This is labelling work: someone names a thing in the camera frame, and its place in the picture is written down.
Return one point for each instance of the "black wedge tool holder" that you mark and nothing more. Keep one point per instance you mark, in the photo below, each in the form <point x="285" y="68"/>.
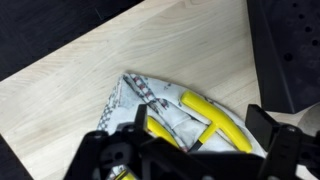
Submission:
<point x="286" y="50"/>

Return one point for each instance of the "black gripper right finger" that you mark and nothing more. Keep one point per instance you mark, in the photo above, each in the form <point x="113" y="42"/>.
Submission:
<point x="290" y="153"/>

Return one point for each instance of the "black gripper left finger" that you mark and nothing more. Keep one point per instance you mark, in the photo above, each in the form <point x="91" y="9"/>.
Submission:
<point x="133" y="156"/>

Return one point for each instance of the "white printed cloth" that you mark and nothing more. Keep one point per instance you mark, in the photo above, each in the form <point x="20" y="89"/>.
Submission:
<point x="133" y="100"/>

